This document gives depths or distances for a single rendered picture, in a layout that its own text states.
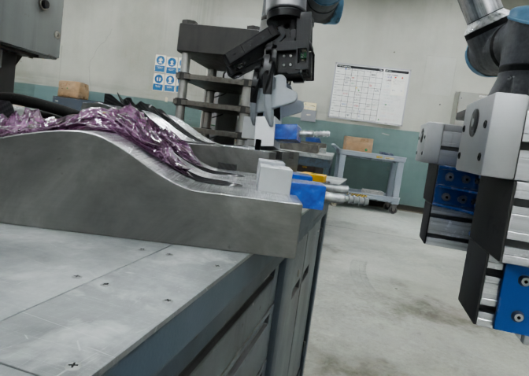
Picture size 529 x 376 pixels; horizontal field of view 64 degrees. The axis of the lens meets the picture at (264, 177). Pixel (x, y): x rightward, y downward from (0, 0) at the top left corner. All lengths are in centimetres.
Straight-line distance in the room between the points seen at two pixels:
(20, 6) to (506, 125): 129
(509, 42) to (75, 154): 92
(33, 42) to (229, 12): 638
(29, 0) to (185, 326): 129
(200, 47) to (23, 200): 448
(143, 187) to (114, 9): 815
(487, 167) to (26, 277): 44
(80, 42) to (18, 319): 851
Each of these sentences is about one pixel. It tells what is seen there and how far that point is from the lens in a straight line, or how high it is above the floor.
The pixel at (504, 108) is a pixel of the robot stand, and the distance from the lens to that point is 52.
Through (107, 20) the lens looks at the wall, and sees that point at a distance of 856.
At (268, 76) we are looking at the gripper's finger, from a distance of 75.
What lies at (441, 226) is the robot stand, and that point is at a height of 77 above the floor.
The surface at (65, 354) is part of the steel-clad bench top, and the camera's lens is 24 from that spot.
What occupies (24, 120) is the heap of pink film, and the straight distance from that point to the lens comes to 55.
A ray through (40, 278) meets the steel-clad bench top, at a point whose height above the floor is 80.
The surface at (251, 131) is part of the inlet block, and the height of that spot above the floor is 92.
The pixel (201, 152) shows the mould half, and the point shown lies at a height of 87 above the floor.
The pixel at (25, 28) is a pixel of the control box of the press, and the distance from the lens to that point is 148.
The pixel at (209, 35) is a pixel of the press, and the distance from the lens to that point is 488.
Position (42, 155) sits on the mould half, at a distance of 45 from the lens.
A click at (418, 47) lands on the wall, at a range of 743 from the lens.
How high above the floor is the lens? 92
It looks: 6 degrees down
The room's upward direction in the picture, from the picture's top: 8 degrees clockwise
